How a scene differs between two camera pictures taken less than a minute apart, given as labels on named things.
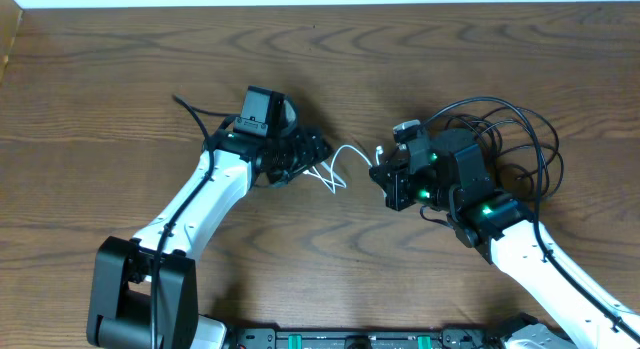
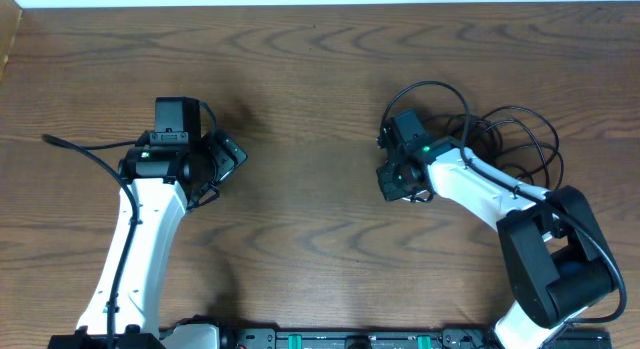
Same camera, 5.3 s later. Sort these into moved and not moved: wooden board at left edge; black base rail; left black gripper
Moved: left black gripper
Not moved: black base rail; wooden board at left edge
